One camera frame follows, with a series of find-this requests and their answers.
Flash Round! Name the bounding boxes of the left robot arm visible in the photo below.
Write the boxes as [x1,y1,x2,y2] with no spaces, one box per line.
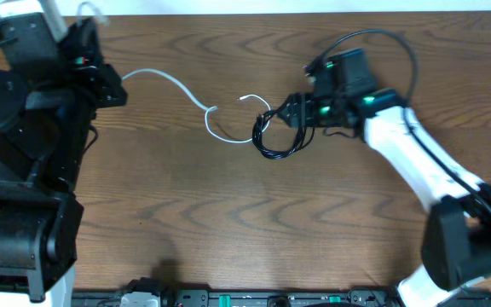
[0,1,128,306]

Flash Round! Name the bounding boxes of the black USB cable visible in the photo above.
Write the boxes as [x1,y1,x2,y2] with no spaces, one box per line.
[251,108,316,160]

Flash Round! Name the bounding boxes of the white cable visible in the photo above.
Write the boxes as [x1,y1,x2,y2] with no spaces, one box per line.
[121,67,272,144]

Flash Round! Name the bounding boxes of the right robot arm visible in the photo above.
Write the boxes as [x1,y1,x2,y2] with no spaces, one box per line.
[275,89,491,306]

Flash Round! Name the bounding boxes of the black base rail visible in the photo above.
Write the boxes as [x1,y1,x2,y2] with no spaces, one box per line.
[71,277,491,307]

